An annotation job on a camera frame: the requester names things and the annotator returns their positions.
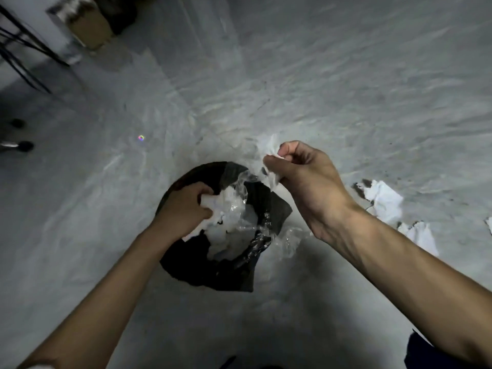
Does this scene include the person's left forearm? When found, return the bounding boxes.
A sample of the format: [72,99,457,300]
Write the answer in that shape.
[17,228,185,369]

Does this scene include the brown cardboard box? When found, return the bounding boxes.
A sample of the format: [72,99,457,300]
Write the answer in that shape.
[46,0,115,50]

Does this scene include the person's right forearm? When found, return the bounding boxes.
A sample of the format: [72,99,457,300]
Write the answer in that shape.
[315,206,492,365]

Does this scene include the person's left hand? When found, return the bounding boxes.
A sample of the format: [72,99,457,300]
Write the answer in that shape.
[148,181,215,247]

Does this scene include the white paper wad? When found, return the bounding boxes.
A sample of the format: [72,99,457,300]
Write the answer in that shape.
[258,133,285,191]
[182,184,259,262]

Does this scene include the black-lined trash bin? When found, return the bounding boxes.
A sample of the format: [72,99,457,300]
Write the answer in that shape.
[155,161,294,293]

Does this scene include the person's right hand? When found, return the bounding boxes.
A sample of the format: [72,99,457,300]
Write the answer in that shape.
[262,140,360,247]

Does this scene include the torn white paper scraps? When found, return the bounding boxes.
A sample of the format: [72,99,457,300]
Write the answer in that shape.
[353,179,492,258]

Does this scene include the clear plastic wrap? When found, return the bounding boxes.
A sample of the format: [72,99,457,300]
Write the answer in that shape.
[236,171,312,260]

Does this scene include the black metal rack frame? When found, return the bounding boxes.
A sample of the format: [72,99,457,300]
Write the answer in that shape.
[0,3,71,93]

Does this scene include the person's blue shorts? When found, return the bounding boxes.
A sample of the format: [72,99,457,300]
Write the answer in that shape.
[404,329,492,369]

